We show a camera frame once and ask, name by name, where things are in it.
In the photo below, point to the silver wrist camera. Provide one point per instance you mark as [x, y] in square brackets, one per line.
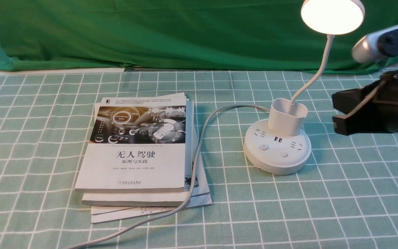
[378, 45]

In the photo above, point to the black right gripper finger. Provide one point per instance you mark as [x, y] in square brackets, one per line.
[347, 100]

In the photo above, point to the green checked tablecloth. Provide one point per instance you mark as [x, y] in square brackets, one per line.
[345, 197]

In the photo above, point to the top self-driving book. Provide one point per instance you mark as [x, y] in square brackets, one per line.
[133, 162]

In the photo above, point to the white desk lamp with socket base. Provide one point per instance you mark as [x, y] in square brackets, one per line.
[278, 144]

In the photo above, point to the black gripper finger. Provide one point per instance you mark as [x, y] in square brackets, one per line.
[360, 122]

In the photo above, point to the green backdrop cloth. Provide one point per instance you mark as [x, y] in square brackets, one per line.
[242, 35]

